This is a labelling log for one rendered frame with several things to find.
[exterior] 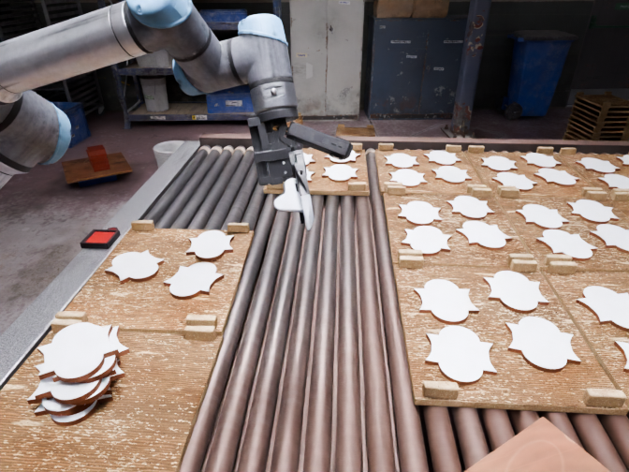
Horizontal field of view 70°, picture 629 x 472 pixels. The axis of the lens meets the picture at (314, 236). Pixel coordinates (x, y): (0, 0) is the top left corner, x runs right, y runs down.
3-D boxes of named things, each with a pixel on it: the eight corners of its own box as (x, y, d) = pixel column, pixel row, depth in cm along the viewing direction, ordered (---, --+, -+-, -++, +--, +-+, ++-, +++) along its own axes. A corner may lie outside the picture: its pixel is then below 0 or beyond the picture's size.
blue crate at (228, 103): (207, 114, 521) (204, 94, 510) (208, 105, 557) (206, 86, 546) (261, 111, 530) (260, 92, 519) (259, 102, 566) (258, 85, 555)
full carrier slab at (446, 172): (380, 195, 149) (381, 183, 147) (374, 153, 185) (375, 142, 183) (488, 199, 147) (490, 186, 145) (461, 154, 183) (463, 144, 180)
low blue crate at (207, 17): (200, 23, 472) (199, 11, 467) (201, 20, 504) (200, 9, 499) (249, 23, 480) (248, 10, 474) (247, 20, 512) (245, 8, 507)
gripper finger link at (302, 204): (279, 236, 72) (270, 189, 76) (316, 228, 72) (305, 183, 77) (277, 226, 69) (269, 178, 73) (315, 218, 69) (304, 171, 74)
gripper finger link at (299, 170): (299, 207, 74) (291, 166, 79) (310, 204, 75) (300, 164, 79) (298, 190, 70) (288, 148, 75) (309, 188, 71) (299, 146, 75)
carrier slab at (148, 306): (53, 331, 93) (51, 326, 92) (131, 232, 128) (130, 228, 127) (222, 337, 92) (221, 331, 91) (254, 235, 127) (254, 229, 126)
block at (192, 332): (184, 340, 88) (182, 330, 87) (187, 333, 90) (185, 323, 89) (214, 342, 88) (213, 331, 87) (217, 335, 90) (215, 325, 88)
